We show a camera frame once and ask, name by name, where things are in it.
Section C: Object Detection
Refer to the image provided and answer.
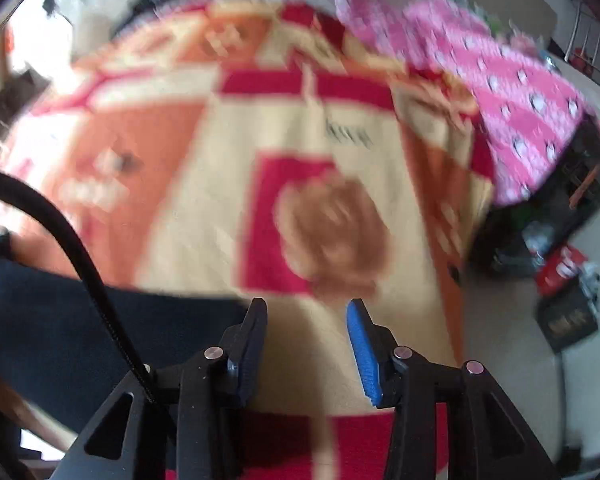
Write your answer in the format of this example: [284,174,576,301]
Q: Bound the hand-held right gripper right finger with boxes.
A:
[346,298,563,480]

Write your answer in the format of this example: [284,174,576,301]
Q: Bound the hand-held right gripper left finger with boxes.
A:
[47,297,269,480]

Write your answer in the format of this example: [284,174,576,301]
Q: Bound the black pants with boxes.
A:
[0,237,253,441]

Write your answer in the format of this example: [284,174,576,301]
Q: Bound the red orange printed blanket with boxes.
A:
[0,0,497,480]

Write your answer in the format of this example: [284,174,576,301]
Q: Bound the black box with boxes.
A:
[536,280,600,354]

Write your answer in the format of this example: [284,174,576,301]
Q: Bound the red bag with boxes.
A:
[536,244,590,297]

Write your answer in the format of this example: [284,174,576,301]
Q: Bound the pink printed cloth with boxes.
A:
[329,0,600,207]

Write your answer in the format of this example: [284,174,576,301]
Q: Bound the metal railing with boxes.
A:
[564,4,600,87]

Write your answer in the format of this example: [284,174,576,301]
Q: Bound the black cable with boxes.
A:
[0,166,159,406]

